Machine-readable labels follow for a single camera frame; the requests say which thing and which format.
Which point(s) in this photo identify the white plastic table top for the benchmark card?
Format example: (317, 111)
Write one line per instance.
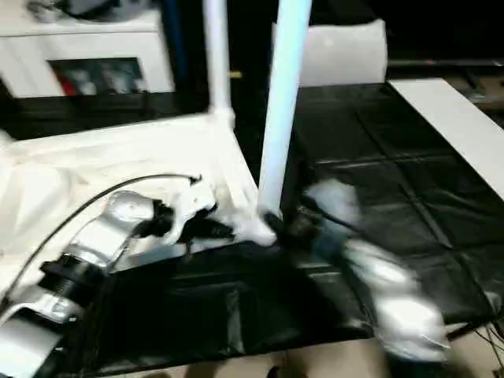
(79, 165)

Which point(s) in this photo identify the white plastic table leg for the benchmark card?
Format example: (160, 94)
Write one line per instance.
(280, 110)
(217, 55)

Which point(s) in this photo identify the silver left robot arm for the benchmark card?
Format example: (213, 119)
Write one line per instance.
(79, 268)

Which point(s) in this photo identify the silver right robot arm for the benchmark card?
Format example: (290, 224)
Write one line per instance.
(386, 291)

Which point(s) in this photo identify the black work mat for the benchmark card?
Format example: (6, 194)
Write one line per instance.
(394, 189)

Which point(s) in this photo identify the small tan label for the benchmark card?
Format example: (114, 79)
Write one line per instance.
(235, 75)

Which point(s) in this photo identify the white cushion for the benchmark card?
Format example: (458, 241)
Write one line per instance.
(346, 53)

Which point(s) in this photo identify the white flat board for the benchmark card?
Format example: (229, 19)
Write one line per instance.
(457, 126)

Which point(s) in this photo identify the white cabinet with glass doors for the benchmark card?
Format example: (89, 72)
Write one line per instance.
(87, 55)

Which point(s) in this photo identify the grey clutter on cabinet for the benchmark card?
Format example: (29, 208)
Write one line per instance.
(87, 6)

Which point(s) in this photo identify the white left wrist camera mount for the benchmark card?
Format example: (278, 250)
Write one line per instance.
(190, 205)

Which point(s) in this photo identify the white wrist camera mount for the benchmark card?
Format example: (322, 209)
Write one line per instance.
(190, 205)
(332, 198)

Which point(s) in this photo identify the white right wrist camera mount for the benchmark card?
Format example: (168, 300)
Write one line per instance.
(332, 198)

